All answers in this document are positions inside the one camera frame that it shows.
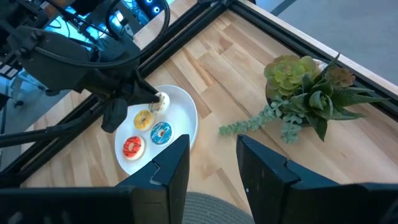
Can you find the small yellow donut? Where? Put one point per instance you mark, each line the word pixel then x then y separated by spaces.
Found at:
pixel 140 123

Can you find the small cream donut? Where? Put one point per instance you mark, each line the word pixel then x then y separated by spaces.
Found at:
pixel 164 105

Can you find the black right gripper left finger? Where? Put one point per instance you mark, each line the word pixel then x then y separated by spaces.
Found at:
pixel 168 180

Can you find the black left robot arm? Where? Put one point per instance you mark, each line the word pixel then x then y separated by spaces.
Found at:
pixel 53 59

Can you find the small red striped donut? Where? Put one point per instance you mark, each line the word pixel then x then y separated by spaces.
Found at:
pixel 127 149

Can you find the round grey mat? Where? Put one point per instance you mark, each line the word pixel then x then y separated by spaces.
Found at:
pixel 211 211

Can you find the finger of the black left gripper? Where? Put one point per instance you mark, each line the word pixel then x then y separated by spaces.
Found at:
pixel 146 90

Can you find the white round plate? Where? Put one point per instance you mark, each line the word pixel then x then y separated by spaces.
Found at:
pixel 183 118

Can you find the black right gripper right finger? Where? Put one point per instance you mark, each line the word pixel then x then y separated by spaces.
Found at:
pixel 264 186

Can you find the black computer with blue lights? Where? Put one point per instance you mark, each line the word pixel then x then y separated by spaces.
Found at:
pixel 154 9

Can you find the green succulent plant in pot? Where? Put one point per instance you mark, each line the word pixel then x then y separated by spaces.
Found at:
pixel 289 74

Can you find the small blue donut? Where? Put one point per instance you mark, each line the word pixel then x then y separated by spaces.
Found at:
pixel 155 137

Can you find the black metal table frame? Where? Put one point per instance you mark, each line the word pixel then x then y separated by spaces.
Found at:
pixel 186 34

